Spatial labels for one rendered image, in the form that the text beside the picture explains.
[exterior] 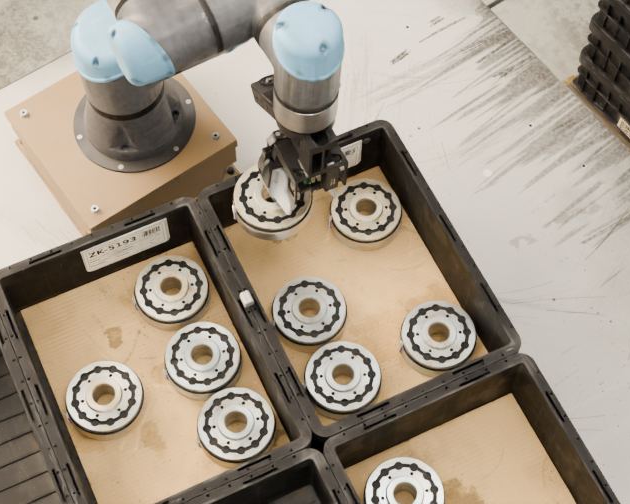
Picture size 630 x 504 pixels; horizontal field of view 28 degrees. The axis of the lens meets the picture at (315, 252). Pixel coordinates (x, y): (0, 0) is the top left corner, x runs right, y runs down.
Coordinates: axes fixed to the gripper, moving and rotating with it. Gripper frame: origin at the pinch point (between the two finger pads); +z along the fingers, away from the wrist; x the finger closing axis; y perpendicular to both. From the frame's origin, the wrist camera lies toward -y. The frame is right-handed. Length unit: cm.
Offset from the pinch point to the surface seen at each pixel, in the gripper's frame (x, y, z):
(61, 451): -40.1, 18.1, 8.8
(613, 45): 90, -38, 60
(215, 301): -13.1, 2.6, 17.8
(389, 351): 5.5, 19.9, 17.2
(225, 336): -14.4, 9.4, 15.0
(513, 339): 17.9, 29.0, 6.8
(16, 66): -17, -114, 101
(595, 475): 18, 49, 8
